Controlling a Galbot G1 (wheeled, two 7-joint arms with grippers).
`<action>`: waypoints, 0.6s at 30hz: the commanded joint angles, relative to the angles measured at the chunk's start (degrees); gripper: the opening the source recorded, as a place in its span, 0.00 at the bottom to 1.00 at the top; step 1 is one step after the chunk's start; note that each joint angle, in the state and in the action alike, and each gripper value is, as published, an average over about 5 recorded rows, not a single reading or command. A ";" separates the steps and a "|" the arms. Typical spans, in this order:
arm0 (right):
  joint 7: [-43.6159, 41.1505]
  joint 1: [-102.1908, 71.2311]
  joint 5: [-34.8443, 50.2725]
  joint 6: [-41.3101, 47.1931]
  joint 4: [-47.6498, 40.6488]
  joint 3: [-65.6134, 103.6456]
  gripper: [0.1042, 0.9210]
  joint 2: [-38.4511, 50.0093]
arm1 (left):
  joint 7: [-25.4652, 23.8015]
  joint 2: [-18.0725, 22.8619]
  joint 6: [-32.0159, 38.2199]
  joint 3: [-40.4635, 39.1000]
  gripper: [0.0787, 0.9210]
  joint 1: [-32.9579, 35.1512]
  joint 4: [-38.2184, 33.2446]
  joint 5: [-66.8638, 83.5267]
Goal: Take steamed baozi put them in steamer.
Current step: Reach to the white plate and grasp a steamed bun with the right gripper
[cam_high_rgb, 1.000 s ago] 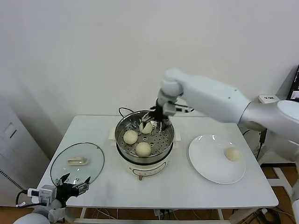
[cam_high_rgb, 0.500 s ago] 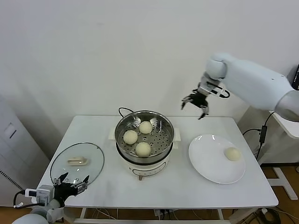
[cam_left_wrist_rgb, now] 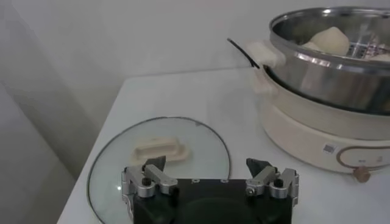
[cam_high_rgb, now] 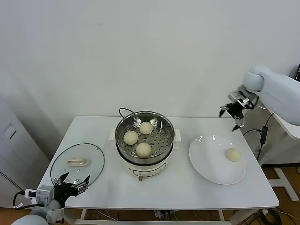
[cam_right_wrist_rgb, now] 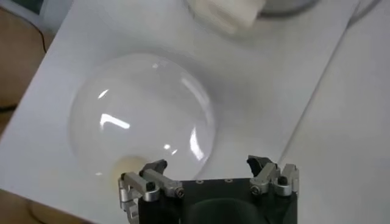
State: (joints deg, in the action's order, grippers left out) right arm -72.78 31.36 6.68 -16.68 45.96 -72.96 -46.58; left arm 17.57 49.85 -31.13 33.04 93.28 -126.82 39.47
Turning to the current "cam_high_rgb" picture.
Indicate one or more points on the stainless steel steamer basket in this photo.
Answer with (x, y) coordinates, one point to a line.
(159, 143)

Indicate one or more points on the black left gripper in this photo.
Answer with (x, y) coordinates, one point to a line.
(65, 191)

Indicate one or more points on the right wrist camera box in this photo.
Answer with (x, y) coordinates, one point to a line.
(236, 95)

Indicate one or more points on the white power strip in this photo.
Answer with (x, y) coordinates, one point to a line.
(164, 213)

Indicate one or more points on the black laptop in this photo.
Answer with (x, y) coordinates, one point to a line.
(298, 72)

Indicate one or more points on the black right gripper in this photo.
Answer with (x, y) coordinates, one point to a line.
(236, 109)

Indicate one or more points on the white round plate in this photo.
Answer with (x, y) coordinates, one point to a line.
(211, 159)

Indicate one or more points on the cream electric cooker base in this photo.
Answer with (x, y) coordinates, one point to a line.
(145, 170)

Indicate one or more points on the black usb hub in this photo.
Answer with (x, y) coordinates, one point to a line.
(263, 134)

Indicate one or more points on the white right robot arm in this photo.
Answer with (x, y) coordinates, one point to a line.
(276, 89)

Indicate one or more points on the white steamed baozi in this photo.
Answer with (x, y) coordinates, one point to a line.
(232, 154)
(145, 128)
(143, 150)
(130, 137)

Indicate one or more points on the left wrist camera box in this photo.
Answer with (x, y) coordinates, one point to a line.
(37, 193)

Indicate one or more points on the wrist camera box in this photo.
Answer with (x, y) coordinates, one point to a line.
(236, 95)
(37, 193)

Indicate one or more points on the light grey cabinet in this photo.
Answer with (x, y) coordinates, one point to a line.
(14, 145)

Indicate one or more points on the white table frame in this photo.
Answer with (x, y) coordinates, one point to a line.
(221, 215)

